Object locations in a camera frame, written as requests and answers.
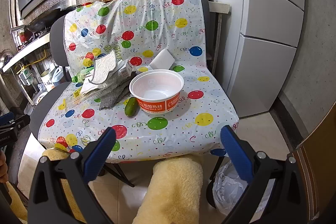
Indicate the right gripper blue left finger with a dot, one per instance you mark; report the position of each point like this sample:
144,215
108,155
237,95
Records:
48,202

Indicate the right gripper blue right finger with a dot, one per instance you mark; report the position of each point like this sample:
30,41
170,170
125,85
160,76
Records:
287,201

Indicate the green tea bottle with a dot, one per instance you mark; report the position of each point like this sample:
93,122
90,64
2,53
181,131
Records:
80,77

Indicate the grey knitted cloth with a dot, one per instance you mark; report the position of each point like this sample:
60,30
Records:
115,92

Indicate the clear plastic packaging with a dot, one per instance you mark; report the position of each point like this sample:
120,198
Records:
106,70

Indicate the white instant noodle bowl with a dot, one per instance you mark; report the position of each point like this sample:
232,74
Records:
157,91

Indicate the white foam sponge block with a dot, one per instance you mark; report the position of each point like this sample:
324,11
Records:
163,60

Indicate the trash bin with white bag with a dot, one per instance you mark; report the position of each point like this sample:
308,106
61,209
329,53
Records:
225,190

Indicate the white kitchen counter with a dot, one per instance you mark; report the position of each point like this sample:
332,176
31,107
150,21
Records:
26,51

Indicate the person's left hand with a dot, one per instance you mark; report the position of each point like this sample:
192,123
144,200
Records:
3,168

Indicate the yellow wooden door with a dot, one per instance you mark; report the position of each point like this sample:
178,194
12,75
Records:
316,161

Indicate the yellow fluffy right leg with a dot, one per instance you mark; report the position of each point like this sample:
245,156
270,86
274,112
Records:
174,192

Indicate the grey office chair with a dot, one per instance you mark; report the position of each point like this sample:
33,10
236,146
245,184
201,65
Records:
56,40

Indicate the black wok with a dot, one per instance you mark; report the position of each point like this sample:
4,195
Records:
44,20

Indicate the green cucumber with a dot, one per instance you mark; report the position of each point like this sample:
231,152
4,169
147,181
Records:
131,107

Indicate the balloon print plastic cover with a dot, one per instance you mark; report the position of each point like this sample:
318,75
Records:
147,69

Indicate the silver refrigerator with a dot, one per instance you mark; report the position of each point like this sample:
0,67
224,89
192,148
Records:
256,50

